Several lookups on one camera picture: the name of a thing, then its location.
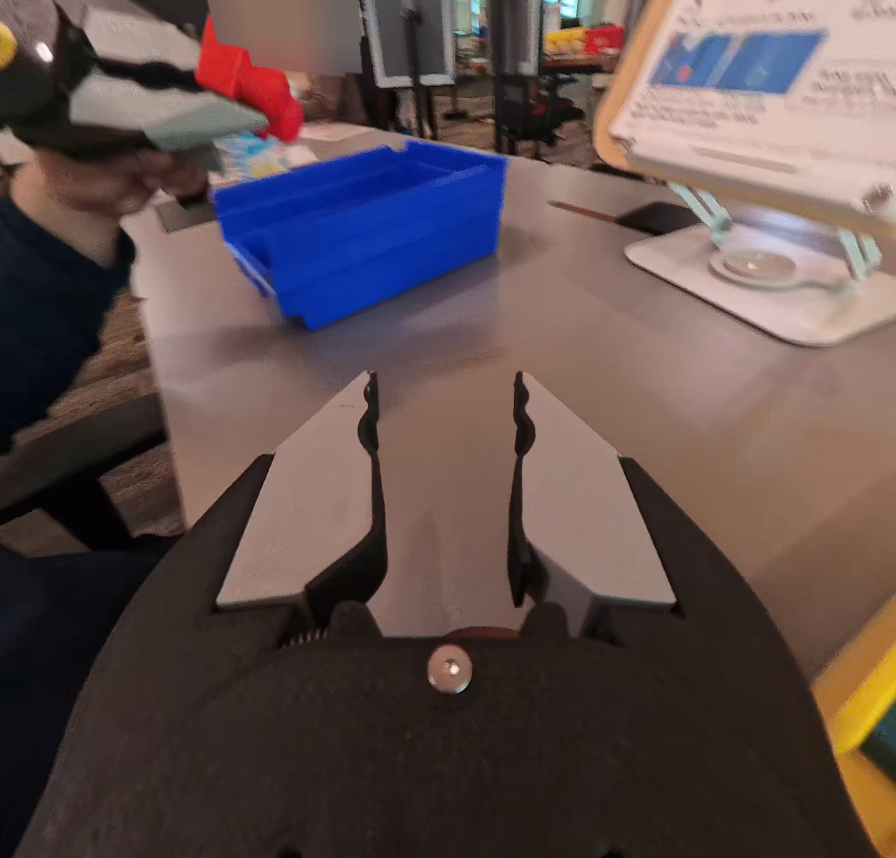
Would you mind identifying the person's left forearm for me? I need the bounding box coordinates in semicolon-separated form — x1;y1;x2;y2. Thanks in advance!
0;196;137;453

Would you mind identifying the red one-stud plastic brick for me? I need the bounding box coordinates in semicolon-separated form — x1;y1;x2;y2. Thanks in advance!
195;14;305;143

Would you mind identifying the yellow plastic bin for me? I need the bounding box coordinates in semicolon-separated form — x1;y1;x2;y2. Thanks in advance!
812;613;896;754

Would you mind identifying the black panel tripod stand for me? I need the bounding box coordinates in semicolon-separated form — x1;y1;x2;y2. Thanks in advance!
399;4;442;141

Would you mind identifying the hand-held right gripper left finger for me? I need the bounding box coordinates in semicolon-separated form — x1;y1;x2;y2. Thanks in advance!
216;371;389;622

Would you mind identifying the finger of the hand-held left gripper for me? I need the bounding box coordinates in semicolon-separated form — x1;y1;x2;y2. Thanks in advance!
69;74;272;173
78;5;204;73

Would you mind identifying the grey framed panel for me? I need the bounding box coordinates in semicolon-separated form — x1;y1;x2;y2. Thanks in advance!
356;0;457;90

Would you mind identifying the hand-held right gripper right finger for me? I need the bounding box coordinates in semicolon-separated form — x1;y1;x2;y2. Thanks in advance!
507;371;678;636

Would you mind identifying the black office chair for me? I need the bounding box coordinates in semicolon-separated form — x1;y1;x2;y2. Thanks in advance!
0;392;169;554

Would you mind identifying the instruction sheet on stand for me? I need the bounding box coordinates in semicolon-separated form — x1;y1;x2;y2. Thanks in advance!
594;0;896;239

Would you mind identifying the printed instruction sheet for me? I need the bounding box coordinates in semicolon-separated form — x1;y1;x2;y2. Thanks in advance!
609;0;896;208

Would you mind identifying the blue plastic bin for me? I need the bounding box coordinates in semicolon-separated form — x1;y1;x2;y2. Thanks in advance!
212;140;508;331

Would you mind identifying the white stand base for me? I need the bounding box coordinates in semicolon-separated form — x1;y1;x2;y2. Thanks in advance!
624;224;896;348

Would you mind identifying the person's left hand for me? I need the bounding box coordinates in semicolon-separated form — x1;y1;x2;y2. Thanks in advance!
28;147;211;220

